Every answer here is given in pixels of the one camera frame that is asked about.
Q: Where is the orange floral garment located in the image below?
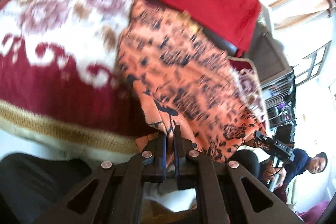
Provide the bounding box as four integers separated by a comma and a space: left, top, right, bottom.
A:
117, 0, 269, 162

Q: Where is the floral plush seat blanket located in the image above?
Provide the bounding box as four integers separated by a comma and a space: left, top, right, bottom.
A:
0, 0, 268, 159

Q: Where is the seated person in navy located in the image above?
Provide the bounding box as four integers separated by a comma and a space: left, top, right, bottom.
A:
231, 147, 329, 204

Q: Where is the person right hand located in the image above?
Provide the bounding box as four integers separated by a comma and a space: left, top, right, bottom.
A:
261, 161, 286, 189

